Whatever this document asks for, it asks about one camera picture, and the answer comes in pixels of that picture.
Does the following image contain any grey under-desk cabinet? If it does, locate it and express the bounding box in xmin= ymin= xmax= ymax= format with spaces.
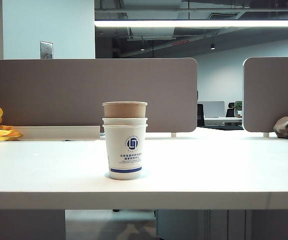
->
xmin=156 ymin=209 xmax=247 ymax=240

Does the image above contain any wide grey desk partition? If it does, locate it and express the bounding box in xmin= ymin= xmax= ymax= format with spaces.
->
xmin=0 ymin=57 xmax=199 ymax=134

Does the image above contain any brown kraft paper cup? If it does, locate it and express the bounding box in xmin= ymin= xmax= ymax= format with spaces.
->
xmin=102 ymin=100 xmax=148 ymax=119

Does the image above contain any white background desk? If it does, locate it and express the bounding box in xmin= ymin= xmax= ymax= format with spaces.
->
xmin=204 ymin=116 xmax=244 ymax=127

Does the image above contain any green potted plant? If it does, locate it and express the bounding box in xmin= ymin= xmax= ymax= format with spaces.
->
xmin=234 ymin=100 xmax=244 ymax=118

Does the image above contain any black office chair with headrest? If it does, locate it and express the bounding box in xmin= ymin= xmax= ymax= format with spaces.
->
xmin=225 ymin=102 xmax=236 ymax=118

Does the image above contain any white paper cup blue logo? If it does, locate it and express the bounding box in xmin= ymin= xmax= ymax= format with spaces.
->
xmin=102 ymin=123 xmax=148 ymax=181
xmin=101 ymin=116 xmax=148 ymax=126

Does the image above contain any white background desk screen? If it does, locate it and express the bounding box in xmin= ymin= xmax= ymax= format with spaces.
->
xmin=198 ymin=100 xmax=226 ymax=119

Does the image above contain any grey desk side panel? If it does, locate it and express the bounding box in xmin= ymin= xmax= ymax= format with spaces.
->
xmin=0 ymin=209 xmax=66 ymax=240

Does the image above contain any long ceiling strip light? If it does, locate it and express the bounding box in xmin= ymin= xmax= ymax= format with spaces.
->
xmin=94 ymin=19 xmax=288 ymax=28

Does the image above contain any narrow grey desk partition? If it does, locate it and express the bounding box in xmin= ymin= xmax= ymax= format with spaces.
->
xmin=242 ymin=56 xmax=288 ymax=134

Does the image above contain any metal wall switch plate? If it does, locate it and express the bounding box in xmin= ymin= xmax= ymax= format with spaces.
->
xmin=39 ymin=40 xmax=54 ymax=60

